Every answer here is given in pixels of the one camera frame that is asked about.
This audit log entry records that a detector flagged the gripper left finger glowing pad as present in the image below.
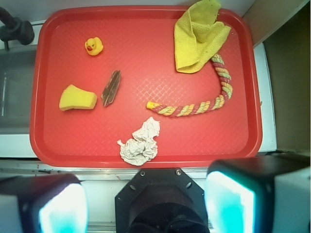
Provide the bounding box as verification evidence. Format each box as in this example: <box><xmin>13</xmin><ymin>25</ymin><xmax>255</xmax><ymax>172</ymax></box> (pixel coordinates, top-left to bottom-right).
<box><xmin>0</xmin><ymin>174</ymin><xmax>89</xmax><ymax>233</ymax></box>

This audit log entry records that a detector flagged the multicolour twisted rope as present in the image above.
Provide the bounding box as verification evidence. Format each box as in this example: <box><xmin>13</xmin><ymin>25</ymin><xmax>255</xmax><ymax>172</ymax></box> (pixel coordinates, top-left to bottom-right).
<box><xmin>146</xmin><ymin>54</ymin><xmax>234</xmax><ymax>118</ymax></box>

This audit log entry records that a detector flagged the steel sink basin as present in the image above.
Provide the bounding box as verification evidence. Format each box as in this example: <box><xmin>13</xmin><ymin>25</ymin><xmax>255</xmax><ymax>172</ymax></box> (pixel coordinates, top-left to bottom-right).
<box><xmin>0</xmin><ymin>46</ymin><xmax>36</xmax><ymax>134</ymax></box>

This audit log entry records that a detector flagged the brown bark piece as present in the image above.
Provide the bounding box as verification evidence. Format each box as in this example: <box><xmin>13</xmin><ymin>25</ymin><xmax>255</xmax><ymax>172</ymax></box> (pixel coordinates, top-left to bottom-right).
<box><xmin>101</xmin><ymin>70</ymin><xmax>121</xmax><ymax>107</ymax></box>

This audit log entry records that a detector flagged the yellow sponge piece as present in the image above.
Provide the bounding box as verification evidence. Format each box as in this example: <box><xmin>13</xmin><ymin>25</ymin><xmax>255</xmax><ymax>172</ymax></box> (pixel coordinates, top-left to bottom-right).
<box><xmin>59</xmin><ymin>84</ymin><xmax>97</xmax><ymax>111</ymax></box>

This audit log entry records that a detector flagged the crumpled white paper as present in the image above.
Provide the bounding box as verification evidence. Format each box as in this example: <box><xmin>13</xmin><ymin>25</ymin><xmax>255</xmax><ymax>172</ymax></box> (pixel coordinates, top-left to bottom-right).
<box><xmin>117</xmin><ymin>117</ymin><xmax>160</xmax><ymax>166</ymax></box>

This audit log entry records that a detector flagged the yellow microfibre cloth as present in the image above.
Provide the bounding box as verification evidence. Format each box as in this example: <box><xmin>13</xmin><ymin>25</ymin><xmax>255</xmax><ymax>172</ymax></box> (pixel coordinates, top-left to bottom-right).
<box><xmin>174</xmin><ymin>0</ymin><xmax>231</xmax><ymax>74</ymax></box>

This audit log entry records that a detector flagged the yellow rubber duck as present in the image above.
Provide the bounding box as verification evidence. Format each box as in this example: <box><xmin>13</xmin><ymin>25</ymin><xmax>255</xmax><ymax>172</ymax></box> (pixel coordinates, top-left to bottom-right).
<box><xmin>85</xmin><ymin>37</ymin><xmax>104</xmax><ymax>56</ymax></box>

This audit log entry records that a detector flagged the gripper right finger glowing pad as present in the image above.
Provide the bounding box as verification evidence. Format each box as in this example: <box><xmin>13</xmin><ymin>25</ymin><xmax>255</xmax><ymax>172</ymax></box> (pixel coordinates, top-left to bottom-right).
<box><xmin>205</xmin><ymin>154</ymin><xmax>311</xmax><ymax>233</ymax></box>

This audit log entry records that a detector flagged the red plastic tray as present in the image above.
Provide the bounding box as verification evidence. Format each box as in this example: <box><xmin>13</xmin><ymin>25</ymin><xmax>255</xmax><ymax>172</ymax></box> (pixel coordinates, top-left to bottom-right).
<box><xmin>30</xmin><ymin>6</ymin><xmax>262</xmax><ymax>168</ymax></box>

